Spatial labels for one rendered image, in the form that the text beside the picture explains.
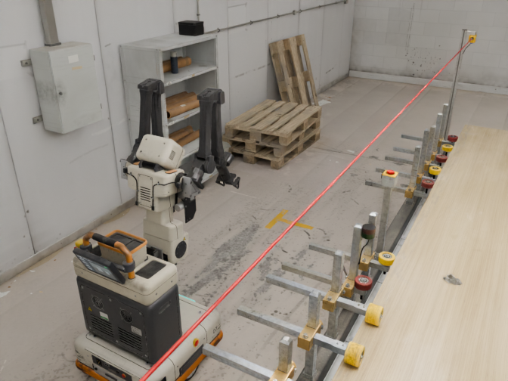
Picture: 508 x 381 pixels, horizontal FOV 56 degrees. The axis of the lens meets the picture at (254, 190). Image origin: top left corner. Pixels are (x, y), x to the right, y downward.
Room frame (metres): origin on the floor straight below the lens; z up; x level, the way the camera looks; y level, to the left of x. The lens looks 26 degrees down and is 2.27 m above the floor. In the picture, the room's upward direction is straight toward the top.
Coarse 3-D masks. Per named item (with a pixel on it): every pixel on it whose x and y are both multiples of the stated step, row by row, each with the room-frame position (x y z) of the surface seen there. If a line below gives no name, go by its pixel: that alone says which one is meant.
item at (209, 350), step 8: (208, 344) 1.36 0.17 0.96; (208, 352) 1.33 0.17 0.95; (216, 352) 1.32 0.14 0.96; (224, 352) 1.32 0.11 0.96; (216, 360) 1.31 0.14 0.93; (224, 360) 1.29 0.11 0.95; (232, 360) 1.28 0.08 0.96; (240, 360) 1.28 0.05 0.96; (240, 368) 1.26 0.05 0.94; (248, 368) 1.24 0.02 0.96; (256, 368) 1.24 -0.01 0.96; (264, 368) 1.24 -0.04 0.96; (256, 376) 1.23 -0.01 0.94; (264, 376) 1.21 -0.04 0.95
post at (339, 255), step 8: (336, 256) 1.66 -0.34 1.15; (344, 256) 1.68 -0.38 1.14; (336, 264) 1.66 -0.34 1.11; (336, 272) 1.65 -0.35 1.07; (336, 280) 1.65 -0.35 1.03; (336, 288) 1.65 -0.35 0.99; (336, 312) 1.65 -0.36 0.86; (328, 320) 1.66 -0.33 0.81; (336, 320) 1.66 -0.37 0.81; (328, 328) 1.66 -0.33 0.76; (336, 328) 1.67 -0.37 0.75
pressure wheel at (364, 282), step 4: (360, 276) 1.85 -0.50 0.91; (364, 276) 1.85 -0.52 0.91; (356, 280) 1.82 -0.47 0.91; (360, 280) 1.82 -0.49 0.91; (364, 280) 1.82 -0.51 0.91; (368, 280) 1.82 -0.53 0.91; (356, 284) 1.80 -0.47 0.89; (360, 284) 1.79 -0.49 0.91; (364, 284) 1.79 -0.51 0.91; (368, 284) 1.79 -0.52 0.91; (360, 288) 1.79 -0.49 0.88; (364, 288) 1.78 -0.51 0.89; (368, 288) 1.79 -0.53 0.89; (360, 296) 1.82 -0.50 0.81
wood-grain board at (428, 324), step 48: (480, 144) 3.59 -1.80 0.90; (432, 192) 2.75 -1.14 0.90; (480, 192) 2.75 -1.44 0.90; (432, 240) 2.17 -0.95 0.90; (480, 240) 2.17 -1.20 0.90; (384, 288) 1.77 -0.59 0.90; (432, 288) 1.77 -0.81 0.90; (480, 288) 1.77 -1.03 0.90; (384, 336) 1.46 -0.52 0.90; (432, 336) 1.46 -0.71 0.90; (480, 336) 1.46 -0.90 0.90
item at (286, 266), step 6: (282, 264) 2.01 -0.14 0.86; (288, 264) 2.01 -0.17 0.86; (288, 270) 1.99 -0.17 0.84; (294, 270) 1.98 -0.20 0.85; (300, 270) 1.96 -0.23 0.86; (306, 270) 1.96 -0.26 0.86; (306, 276) 1.95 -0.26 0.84; (312, 276) 1.93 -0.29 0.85; (318, 276) 1.92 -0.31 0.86; (324, 276) 1.91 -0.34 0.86; (330, 276) 1.91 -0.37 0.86; (324, 282) 1.90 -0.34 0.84; (330, 282) 1.88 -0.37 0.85; (342, 282) 1.87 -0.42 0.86; (354, 288) 1.83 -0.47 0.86; (360, 294) 1.81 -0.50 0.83
